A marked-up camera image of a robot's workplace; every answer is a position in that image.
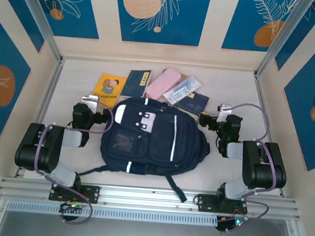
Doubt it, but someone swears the slotted grey cable tray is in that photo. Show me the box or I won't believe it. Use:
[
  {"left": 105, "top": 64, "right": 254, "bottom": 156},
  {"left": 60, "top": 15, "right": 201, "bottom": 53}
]
[{"left": 6, "top": 195, "right": 218, "bottom": 231}]

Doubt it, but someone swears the blue wall poster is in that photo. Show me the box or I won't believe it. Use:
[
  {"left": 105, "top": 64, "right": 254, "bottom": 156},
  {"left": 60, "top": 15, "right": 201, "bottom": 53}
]
[
  {"left": 0, "top": 0, "right": 49, "bottom": 54},
  {"left": 273, "top": 0, "right": 315, "bottom": 75}
]

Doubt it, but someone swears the aluminium frame post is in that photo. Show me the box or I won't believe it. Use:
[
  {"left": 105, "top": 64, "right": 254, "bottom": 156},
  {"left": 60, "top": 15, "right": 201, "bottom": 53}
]
[
  {"left": 254, "top": 0, "right": 315, "bottom": 83},
  {"left": 6, "top": 0, "right": 69, "bottom": 62}
]

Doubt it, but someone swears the blue poster large orange circle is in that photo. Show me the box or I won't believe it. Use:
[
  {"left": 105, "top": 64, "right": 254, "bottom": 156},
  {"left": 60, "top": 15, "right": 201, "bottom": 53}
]
[{"left": 0, "top": 7, "right": 37, "bottom": 151}]

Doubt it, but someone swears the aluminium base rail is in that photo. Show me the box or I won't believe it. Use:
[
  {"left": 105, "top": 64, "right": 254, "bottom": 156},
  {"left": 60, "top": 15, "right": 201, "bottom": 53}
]
[{"left": 0, "top": 172, "right": 298, "bottom": 225}]

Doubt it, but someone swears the clear pouch blue print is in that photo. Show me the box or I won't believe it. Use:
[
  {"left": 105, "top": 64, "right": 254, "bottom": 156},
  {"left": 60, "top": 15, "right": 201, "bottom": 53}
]
[{"left": 162, "top": 73, "right": 203, "bottom": 109}]

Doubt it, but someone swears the blue poster beige circle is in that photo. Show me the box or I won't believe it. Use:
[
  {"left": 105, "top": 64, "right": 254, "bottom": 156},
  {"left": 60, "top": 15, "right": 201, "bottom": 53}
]
[{"left": 110, "top": 0, "right": 213, "bottom": 50}]

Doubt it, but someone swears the pink pencil case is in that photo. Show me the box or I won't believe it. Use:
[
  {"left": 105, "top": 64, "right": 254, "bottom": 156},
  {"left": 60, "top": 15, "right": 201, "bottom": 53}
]
[{"left": 144, "top": 65, "right": 183, "bottom": 102}]

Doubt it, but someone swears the blue poster orange circle fern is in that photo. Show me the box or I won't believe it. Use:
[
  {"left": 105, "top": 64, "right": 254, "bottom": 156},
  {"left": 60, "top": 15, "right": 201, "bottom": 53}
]
[{"left": 221, "top": 0, "right": 301, "bottom": 57}]

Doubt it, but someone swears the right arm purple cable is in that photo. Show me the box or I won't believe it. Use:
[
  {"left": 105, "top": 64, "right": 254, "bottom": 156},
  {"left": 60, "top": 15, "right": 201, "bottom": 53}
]
[{"left": 213, "top": 101, "right": 284, "bottom": 236}]

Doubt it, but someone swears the dark blue book small label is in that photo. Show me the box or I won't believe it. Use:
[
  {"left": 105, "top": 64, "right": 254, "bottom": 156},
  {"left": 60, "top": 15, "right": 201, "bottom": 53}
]
[{"left": 173, "top": 91, "right": 211, "bottom": 121}]

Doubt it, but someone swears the blue poster dark circle flower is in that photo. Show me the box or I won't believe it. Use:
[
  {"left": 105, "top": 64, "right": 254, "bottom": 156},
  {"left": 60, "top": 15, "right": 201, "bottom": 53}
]
[{"left": 277, "top": 23, "right": 315, "bottom": 173}]

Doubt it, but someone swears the blue book large yellow label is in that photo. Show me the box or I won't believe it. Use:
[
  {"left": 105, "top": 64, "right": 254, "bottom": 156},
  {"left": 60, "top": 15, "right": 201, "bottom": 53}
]
[{"left": 119, "top": 67, "right": 153, "bottom": 100}]

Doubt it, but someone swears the navy blue backpack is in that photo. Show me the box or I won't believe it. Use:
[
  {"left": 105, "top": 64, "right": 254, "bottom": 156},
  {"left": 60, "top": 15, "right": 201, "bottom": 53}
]
[{"left": 77, "top": 92, "right": 216, "bottom": 205}]

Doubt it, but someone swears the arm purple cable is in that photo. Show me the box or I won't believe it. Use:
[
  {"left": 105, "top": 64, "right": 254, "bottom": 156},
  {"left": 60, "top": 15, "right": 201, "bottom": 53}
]
[
  {"left": 29, "top": 94, "right": 117, "bottom": 228},
  {"left": 213, "top": 101, "right": 284, "bottom": 236}
]

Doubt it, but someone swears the blue poster white lily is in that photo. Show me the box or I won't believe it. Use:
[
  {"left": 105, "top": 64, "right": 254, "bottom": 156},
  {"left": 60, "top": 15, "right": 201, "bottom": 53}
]
[{"left": 19, "top": 0, "right": 103, "bottom": 41}]

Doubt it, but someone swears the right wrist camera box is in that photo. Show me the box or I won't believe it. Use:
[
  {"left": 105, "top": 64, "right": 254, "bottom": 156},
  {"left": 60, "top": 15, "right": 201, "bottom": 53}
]
[{"left": 215, "top": 103, "right": 233, "bottom": 123}]

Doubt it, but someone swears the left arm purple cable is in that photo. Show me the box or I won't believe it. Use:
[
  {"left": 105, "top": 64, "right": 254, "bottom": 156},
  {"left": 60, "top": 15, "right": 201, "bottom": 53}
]
[{"left": 29, "top": 94, "right": 117, "bottom": 228}]

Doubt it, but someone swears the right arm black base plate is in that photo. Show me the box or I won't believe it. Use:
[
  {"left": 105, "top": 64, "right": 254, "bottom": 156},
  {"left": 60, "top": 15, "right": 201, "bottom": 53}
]
[{"left": 195, "top": 193, "right": 249, "bottom": 217}]

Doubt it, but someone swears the yellow cartoon book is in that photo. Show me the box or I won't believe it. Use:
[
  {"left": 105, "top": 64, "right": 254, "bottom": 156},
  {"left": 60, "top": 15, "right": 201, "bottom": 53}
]
[{"left": 91, "top": 72, "right": 129, "bottom": 111}]

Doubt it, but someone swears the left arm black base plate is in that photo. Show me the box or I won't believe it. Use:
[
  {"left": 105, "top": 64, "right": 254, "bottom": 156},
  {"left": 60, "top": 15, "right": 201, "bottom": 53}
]
[{"left": 48, "top": 181, "right": 101, "bottom": 205}]

